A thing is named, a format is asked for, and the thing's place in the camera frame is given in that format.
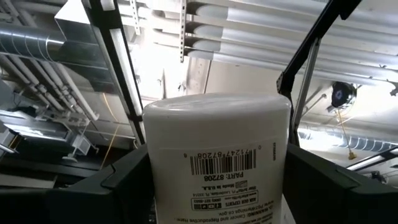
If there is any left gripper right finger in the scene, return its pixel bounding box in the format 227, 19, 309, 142
282, 143, 398, 224

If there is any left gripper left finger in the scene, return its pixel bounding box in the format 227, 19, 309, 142
0, 144, 156, 224

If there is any white cylindrical bottle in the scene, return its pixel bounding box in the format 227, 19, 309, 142
142, 92, 292, 224

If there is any hanging yellow power cord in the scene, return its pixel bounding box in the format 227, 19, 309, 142
336, 108, 358, 161

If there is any black ceiling cable reel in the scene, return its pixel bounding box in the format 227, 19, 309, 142
330, 81, 358, 110

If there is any large silver spiral duct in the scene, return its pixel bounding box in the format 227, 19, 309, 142
0, 23, 67, 62

